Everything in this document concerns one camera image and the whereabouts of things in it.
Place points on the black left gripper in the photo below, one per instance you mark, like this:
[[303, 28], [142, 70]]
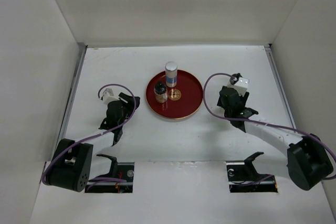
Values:
[[129, 99]]

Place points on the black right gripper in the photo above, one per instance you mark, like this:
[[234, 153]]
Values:
[[244, 98]]

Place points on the black-capped brown spice jar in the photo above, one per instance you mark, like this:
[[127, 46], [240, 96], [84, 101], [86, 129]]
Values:
[[160, 91]]

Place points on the silver-capped white blue bottle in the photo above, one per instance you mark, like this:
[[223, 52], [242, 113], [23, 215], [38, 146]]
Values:
[[171, 74]]

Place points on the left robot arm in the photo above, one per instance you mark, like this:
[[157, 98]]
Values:
[[79, 165]]

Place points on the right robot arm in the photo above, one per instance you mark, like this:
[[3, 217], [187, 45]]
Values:
[[307, 160]]

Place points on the clear-capped white pepper grinder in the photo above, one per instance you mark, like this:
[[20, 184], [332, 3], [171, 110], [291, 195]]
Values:
[[236, 75]]

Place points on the red round lacquer tray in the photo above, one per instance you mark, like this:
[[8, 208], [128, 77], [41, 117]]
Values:
[[183, 100]]

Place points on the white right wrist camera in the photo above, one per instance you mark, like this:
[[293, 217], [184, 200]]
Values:
[[240, 84]]

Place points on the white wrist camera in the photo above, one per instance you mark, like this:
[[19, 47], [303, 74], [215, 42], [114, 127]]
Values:
[[240, 84], [108, 96]]

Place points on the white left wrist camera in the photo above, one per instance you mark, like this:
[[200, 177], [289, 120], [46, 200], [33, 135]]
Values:
[[108, 96]]

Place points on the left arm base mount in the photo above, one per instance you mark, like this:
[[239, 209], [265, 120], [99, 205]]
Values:
[[107, 175]]

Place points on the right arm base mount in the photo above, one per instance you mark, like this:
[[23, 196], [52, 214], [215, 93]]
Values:
[[244, 178]]

